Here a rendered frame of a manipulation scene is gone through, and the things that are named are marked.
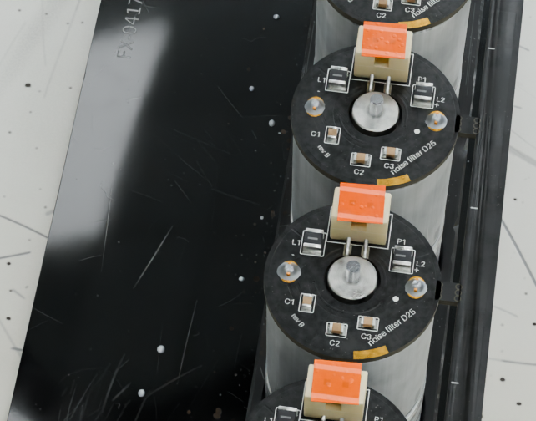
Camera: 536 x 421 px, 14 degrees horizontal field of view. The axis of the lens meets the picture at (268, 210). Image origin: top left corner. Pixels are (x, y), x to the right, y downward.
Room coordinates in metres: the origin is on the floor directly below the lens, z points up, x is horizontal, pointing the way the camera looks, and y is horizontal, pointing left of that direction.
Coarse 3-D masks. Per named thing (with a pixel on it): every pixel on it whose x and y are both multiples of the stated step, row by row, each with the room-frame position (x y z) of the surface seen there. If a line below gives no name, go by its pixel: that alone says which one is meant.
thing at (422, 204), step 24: (360, 96) 0.17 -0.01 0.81; (384, 96) 0.17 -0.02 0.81; (360, 120) 0.17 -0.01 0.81; (384, 120) 0.17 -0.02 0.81; (312, 168) 0.16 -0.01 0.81; (312, 192) 0.16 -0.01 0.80; (408, 192) 0.16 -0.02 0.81; (432, 192) 0.16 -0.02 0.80; (408, 216) 0.16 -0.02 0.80; (432, 216) 0.16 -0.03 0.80; (432, 240) 0.16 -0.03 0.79
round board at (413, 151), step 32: (320, 64) 0.18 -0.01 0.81; (352, 64) 0.18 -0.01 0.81; (416, 64) 0.18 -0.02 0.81; (320, 96) 0.17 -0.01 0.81; (352, 96) 0.17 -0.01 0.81; (416, 96) 0.17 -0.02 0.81; (448, 96) 0.17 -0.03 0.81; (320, 128) 0.17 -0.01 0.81; (352, 128) 0.17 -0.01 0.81; (416, 128) 0.17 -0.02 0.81; (448, 128) 0.17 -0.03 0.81; (320, 160) 0.16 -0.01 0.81; (352, 160) 0.16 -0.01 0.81; (384, 160) 0.16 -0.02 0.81; (416, 160) 0.16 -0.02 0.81
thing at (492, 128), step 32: (512, 0) 0.19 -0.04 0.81; (512, 32) 0.18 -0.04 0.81; (512, 64) 0.18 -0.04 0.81; (480, 96) 0.17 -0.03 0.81; (512, 96) 0.17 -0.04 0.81; (480, 128) 0.17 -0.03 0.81; (480, 160) 0.16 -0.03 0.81; (480, 192) 0.16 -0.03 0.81; (480, 224) 0.15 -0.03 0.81; (480, 256) 0.15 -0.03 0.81; (448, 288) 0.14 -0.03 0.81; (480, 288) 0.14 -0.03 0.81; (480, 320) 0.14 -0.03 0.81; (480, 352) 0.13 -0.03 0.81; (448, 384) 0.13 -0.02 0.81; (480, 384) 0.13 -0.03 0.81; (448, 416) 0.12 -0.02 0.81; (480, 416) 0.12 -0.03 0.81
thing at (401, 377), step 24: (336, 264) 0.14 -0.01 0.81; (360, 264) 0.14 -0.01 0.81; (336, 288) 0.14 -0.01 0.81; (360, 288) 0.14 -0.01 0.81; (288, 360) 0.13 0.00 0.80; (312, 360) 0.13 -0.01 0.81; (384, 360) 0.13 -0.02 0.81; (408, 360) 0.13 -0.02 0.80; (384, 384) 0.13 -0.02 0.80; (408, 384) 0.13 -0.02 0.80; (408, 408) 0.13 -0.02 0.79
